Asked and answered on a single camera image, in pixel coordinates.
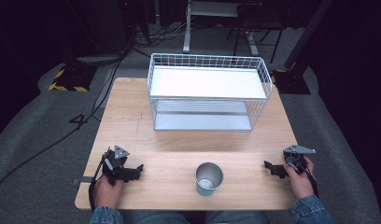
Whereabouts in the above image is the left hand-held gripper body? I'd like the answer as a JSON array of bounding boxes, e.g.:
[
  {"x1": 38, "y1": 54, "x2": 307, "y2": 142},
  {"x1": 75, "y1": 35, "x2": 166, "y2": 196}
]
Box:
[{"x1": 101, "y1": 145, "x2": 131, "y2": 185}]

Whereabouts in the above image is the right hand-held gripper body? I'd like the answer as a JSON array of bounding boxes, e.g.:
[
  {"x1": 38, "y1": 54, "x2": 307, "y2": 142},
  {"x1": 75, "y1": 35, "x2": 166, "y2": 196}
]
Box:
[{"x1": 282, "y1": 144, "x2": 317, "y2": 175}]

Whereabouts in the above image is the person's right hand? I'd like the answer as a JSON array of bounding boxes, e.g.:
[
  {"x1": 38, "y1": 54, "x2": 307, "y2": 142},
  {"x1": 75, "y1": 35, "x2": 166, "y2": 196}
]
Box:
[{"x1": 284, "y1": 156, "x2": 315, "y2": 201}]

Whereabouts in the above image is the person's left hand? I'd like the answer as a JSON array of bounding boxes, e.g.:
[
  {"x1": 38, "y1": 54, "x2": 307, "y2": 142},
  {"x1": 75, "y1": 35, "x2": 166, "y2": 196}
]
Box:
[{"x1": 92, "y1": 175, "x2": 124, "y2": 210}]

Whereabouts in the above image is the grey table clamp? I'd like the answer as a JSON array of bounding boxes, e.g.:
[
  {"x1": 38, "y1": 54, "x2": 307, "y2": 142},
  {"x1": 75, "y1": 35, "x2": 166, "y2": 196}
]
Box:
[{"x1": 72, "y1": 175, "x2": 95, "y2": 187}]

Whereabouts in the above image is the metal cup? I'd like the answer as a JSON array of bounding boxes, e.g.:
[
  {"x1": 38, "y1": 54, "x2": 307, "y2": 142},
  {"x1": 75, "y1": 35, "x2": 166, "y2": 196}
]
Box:
[{"x1": 194, "y1": 161, "x2": 225, "y2": 197}]

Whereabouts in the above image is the black base with striped tape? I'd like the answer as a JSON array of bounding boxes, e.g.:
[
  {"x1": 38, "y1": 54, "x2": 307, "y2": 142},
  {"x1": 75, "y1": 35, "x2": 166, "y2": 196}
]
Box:
[
  {"x1": 48, "y1": 63, "x2": 98, "y2": 93},
  {"x1": 270, "y1": 67, "x2": 312, "y2": 96}
]

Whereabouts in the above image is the black slanted pole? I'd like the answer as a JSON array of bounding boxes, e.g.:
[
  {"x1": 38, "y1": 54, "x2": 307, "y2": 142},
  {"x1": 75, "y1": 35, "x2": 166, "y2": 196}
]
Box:
[{"x1": 283, "y1": 0, "x2": 333, "y2": 71}]

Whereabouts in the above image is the black metal stand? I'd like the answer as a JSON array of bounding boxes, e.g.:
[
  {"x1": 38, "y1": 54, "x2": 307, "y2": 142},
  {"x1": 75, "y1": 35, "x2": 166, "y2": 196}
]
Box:
[{"x1": 226, "y1": 0, "x2": 288, "y2": 64}]

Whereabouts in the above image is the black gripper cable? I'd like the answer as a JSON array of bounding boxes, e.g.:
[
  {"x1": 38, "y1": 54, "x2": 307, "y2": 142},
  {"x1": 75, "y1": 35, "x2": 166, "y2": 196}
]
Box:
[{"x1": 300, "y1": 160, "x2": 320, "y2": 199}]

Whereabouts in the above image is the black strap cable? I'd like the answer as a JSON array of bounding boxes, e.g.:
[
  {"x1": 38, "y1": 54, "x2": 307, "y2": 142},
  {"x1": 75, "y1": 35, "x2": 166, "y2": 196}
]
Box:
[{"x1": 88, "y1": 152, "x2": 109, "y2": 214}]

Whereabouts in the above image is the black floor cable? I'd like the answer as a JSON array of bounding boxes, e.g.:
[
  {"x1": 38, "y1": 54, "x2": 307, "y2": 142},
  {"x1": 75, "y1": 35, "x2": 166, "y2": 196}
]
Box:
[{"x1": 0, "y1": 50, "x2": 131, "y2": 194}]

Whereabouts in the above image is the white wire two-tier rack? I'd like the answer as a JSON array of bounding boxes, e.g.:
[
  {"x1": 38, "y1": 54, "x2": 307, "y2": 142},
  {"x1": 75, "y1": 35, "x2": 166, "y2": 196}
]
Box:
[{"x1": 147, "y1": 52, "x2": 274, "y2": 133}]

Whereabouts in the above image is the bundle of floor cables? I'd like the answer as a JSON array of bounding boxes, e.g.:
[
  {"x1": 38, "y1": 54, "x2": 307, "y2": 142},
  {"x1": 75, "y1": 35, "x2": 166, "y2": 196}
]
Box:
[{"x1": 131, "y1": 13, "x2": 196, "y2": 50}]

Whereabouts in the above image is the white metal desk frame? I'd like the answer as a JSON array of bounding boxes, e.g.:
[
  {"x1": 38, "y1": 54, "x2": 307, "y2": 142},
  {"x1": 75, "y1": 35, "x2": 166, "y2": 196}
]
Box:
[{"x1": 182, "y1": 0, "x2": 261, "y2": 54}]

